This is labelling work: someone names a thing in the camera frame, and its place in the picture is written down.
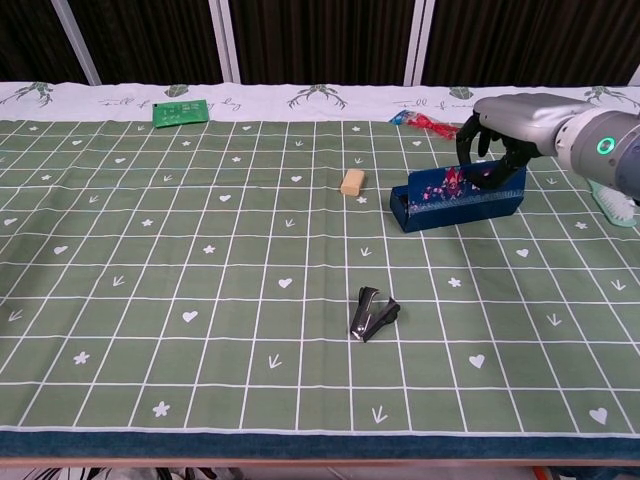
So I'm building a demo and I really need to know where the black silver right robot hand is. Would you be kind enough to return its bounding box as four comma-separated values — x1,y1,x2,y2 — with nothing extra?
454,92,586,191

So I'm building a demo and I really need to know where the blue floral glasses case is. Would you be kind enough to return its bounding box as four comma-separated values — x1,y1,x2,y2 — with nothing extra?
389,162,528,234

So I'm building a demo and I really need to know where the mint green brush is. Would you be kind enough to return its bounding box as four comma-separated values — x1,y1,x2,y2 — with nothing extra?
587,179,639,229

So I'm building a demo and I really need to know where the tan rectangular eraser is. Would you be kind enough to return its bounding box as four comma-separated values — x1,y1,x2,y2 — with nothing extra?
339,168,365,196

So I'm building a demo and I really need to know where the small metal clip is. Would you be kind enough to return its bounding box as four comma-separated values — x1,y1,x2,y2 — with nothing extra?
348,285,403,344

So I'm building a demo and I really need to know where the green card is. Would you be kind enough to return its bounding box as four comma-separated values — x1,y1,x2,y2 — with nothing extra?
152,99,210,129

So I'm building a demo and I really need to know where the green grid tablecloth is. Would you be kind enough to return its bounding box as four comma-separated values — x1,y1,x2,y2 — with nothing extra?
0,81,640,435

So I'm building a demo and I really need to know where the dark blue under cloth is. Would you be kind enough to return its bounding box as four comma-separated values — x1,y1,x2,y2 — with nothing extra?
0,430,640,460

